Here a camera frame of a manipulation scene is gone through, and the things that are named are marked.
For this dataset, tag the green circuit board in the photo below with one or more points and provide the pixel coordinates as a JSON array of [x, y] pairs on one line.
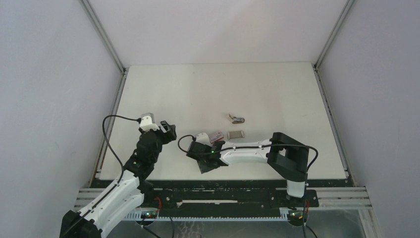
[[149, 215], [297, 215]]

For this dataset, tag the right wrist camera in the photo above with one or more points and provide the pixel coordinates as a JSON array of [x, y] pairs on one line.
[[203, 138]]

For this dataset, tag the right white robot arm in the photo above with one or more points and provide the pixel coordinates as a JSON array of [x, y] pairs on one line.
[[287, 156]]

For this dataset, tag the red white staple box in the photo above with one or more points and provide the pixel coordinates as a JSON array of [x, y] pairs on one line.
[[216, 136]]

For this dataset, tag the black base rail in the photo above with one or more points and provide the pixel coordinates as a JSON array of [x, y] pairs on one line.
[[228, 197]]

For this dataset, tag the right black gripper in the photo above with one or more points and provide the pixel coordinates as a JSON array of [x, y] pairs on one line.
[[204, 168]]

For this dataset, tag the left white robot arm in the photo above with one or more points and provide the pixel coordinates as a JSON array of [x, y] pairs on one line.
[[125, 193]]

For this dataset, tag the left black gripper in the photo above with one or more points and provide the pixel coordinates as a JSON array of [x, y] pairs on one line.
[[171, 135]]

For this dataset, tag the aluminium frame post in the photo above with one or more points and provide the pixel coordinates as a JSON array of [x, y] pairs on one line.
[[106, 41], [344, 14]]

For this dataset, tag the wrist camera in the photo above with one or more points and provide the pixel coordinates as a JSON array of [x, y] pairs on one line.
[[203, 138], [147, 121]]

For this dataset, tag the left green circuit board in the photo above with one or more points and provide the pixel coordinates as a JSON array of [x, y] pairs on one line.
[[149, 215]]

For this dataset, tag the left aluminium frame post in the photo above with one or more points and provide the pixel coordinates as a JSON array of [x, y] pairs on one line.
[[106, 41]]

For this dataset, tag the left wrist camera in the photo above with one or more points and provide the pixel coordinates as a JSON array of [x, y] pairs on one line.
[[147, 121]]

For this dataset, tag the right aluminium frame post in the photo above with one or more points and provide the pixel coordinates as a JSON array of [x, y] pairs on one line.
[[344, 14]]

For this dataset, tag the right green circuit board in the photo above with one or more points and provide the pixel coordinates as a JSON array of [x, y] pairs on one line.
[[297, 215]]

